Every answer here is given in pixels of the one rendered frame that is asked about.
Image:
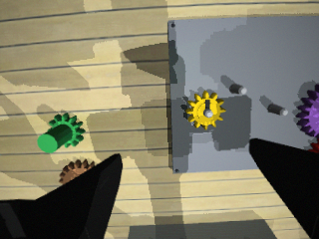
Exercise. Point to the red gear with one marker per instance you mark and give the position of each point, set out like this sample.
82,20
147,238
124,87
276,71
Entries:
315,146

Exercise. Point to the green gear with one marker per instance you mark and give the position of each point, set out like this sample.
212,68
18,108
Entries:
64,131

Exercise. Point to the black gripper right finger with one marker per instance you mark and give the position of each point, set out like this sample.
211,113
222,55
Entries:
294,174

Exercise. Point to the yellow gear with black stripe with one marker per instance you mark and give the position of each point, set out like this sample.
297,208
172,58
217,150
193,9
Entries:
200,105

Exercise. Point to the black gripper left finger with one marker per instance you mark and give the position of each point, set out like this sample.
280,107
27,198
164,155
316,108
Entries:
79,209

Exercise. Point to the purple gear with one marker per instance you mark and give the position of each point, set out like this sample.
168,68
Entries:
310,113

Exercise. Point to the brown gear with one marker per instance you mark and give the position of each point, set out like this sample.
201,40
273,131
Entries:
72,170

